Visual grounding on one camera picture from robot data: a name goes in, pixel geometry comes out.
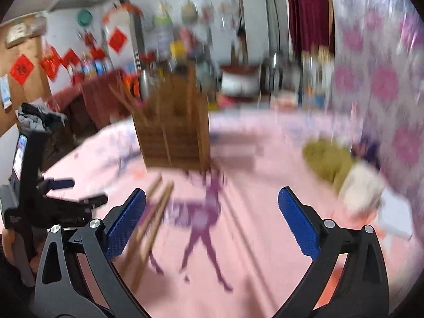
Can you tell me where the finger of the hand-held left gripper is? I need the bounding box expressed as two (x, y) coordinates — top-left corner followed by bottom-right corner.
(79, 193), (109, 210)
(43, 179), (75, 191)

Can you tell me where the red cloth covered table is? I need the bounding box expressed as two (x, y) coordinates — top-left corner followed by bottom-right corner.
(46, 69), (133, 130)

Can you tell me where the red diamond paper on refrigerator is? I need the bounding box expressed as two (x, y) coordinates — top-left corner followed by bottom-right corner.
(108, 28), (128, 54)

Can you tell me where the long wooden chopstick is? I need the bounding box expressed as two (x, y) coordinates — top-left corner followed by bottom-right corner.
(131, 182), (175, 294)
(117, 175), (163, 272)

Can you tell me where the red hanging ornament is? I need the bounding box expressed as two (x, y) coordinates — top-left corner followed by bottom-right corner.
(40, 45), (63, 81)

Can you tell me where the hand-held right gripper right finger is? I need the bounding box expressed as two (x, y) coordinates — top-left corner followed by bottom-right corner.
(277, 186), (390, 318)

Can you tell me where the green and white plush cloth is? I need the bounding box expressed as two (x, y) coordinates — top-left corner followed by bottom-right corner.
(302, 139), (386, 213)

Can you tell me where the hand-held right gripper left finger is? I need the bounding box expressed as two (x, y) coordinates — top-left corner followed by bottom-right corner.
(34, 187), (149, 318)

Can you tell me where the small red diamond paper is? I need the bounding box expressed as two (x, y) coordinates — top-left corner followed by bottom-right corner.
(62, 49), (81, 68)

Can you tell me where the red and white bowl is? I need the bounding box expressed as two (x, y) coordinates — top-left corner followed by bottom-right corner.
(270, 93), (299, 107)

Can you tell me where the green round basin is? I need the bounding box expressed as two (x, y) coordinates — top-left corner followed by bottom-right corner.
(77, 9), (93, 26)

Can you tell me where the pink deer print sheet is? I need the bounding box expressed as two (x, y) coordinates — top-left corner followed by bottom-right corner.
(40, 109), (414, 318)

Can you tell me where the white refrigerator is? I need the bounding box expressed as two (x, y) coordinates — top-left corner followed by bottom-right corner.
(103, 10), (143, 73)

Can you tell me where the silver black pressure cooker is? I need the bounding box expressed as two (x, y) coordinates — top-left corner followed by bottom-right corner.
(260, 56), (302, 96)

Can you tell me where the copper frying pan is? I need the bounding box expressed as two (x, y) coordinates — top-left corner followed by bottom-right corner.
(220, 64), (260, 75)

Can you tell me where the pile of grey black clothes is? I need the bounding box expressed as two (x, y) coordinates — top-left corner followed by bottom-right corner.
(17, 103), (68, 133)

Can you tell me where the clear plastic oil bottle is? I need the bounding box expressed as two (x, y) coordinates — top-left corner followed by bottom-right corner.
(300, 53), (328, 110)

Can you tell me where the dark purple cloth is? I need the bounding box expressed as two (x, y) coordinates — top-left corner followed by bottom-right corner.
(351, 139), (381, 166)

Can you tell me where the green white stacked lunch container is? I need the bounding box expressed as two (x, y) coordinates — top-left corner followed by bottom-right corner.
(154, 5), (174, 60)

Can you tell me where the dark sauce bottle yellow cap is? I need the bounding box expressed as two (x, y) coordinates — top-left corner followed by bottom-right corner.
(167, 40), (199, 73)

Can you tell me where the dark red curtain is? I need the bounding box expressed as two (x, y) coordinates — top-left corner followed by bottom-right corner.
(283, 0), (335, 57)

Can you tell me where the steel kettle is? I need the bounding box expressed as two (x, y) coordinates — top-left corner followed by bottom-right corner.
(139, 69), (156, 100)

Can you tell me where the white electric cooker base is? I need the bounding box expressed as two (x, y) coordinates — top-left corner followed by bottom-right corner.
(220, 71), (260, 96)

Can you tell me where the white rectangular lid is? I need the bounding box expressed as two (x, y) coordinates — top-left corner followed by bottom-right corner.
(374, 192), (414, 239)

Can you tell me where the floral plastic sheet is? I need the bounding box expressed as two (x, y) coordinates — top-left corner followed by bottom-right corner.
(328, 0), (424, 213)

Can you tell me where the wooden slatted chopstick holder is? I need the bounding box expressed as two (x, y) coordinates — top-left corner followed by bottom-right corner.
(132, 64), (211, 173)

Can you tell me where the wooden door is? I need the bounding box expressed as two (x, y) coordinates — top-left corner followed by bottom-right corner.
(0, 15), (54, 136)

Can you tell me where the person's left hand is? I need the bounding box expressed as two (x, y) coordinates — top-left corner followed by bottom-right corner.
(0, 227), (17, 269)

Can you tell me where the large red diamond paper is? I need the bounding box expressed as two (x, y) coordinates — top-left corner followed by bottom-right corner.
(10, 54), (34, 86)

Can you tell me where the orange cloth on refrigerator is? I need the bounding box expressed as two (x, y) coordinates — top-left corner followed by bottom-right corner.
(101, 3), (144, 25)

